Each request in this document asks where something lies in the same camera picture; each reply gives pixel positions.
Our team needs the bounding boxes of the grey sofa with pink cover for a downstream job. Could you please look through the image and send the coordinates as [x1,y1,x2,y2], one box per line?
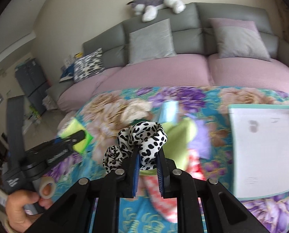
[47,3,289,112]

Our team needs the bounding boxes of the light blue cloth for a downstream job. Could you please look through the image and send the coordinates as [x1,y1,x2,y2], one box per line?
[158,100,179,124]

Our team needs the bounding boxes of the cream lace scrunchie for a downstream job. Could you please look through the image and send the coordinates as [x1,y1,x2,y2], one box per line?
[120,98,152,124]

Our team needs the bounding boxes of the books behind sofa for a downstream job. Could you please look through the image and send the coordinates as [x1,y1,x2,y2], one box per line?
[63,52,83,68]

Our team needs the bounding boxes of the husky plush toy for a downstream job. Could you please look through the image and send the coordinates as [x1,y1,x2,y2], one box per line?
[127,0,186,22]

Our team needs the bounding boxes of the black white patterned cushion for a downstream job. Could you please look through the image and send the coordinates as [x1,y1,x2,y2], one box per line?
[73,48,105,83]

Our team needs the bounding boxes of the teal-rimmed white tray box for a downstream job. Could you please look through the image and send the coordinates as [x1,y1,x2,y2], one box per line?
[228,104,289,200]

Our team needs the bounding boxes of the dark grey drawer cabinet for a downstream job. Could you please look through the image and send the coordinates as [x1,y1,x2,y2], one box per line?
[15,58,50,116]

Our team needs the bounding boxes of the blue cushion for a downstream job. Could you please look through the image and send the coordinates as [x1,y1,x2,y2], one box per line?
[59,65,74,83]

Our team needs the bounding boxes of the grey middle cushion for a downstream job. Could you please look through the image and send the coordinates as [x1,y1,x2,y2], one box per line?
[129,19,177,65]

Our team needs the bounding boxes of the person's left hand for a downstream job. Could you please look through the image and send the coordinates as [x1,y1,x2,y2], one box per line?
[4,190,53,232]

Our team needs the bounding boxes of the yellow green sponge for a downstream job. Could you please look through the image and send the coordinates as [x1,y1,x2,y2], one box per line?
[58,117,93,154]

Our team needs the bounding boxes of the leopard print scrunchie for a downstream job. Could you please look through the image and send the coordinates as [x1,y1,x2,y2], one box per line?
[102,121,168,173]

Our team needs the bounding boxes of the floral fleece blanket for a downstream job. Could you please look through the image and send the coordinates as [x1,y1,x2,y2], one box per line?
[44,86,289,233]

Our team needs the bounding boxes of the purple wipes packet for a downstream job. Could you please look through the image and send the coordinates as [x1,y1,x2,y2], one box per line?
[188,119,211,159]

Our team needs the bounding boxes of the grey and pink cushion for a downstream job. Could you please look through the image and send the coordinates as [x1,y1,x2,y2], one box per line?
[209,18,270,61]

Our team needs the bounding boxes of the lime green microfiber cloth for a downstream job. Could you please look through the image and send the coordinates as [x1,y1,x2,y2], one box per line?
[139,119,199,176]

